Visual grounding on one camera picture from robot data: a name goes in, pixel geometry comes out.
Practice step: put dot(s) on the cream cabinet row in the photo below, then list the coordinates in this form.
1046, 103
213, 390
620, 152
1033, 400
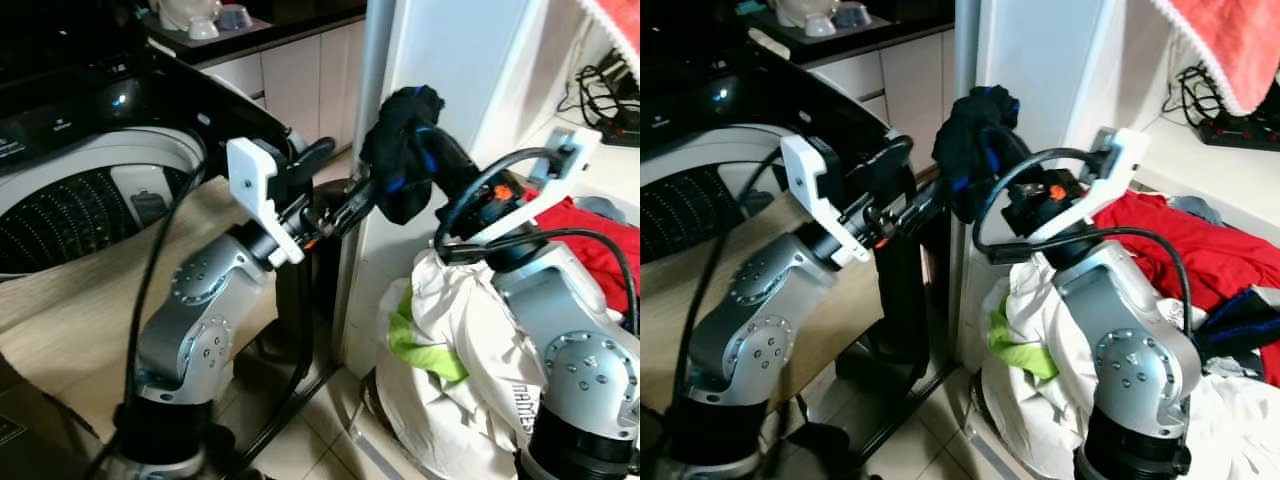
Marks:
900, 70
300, 80

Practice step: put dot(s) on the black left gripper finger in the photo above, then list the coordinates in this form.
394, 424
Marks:
905, 222
350, 195
915, 195
345, 218

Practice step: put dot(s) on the red towel white trim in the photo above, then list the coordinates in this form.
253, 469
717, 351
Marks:
1235, 40
620, 25

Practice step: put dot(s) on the dark blue garment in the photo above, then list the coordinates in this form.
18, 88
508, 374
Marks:
1240, 320

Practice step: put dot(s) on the lime green garment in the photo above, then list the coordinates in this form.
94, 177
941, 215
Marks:
415, 345
1015, 350

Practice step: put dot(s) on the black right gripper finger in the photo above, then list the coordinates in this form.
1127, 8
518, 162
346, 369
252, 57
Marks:
1020, 155
455, 160

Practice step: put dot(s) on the red garment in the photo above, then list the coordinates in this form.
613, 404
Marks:
1190, 245
585, 235

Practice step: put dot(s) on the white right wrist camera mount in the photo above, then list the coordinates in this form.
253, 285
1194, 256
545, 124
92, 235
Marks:
545, 190
1110, 185

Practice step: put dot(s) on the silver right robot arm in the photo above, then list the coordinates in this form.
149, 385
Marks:
570, 350
1130, 350

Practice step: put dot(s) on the black and blue garment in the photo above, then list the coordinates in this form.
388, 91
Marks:
400, 150
970, 140

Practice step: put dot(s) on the white tall panel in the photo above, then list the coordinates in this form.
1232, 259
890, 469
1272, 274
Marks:
1040, 50
460, 60

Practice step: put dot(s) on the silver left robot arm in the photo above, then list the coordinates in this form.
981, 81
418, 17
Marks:
750, 330
200, 320

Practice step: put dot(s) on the black power strip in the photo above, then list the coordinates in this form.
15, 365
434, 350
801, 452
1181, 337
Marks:
1240, 130
615, 125

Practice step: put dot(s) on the white bowl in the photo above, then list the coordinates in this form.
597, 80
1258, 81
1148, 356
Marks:
820, 25
205, 27

